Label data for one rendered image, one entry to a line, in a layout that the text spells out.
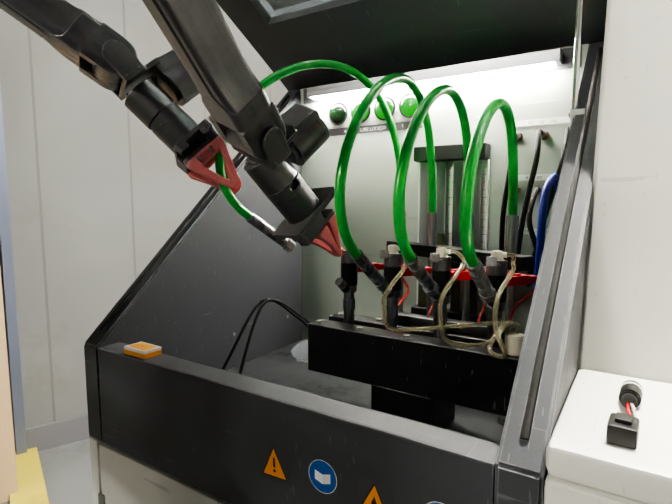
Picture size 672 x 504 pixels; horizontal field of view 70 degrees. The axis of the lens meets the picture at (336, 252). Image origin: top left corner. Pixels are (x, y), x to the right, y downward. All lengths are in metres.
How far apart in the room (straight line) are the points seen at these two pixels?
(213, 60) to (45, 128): 2.11
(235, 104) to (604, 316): 0.50
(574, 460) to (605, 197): 0.34
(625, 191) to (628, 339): 0.18
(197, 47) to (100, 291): 2.21
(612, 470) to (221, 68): 0.51
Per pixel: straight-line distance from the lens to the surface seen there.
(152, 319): 0.91
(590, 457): 0.46
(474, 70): 1.00
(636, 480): 0.46
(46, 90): 2.64
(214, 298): 1.00
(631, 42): 0.76
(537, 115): 0.98
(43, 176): 2.60
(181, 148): 0.72
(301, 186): 0.68
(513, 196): 0.76
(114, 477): 0.92
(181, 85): 0.79
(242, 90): 0.57
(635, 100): 0.72
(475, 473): 0.49
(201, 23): 0.53
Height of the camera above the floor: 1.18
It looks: 6 degrees down
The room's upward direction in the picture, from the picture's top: straight up
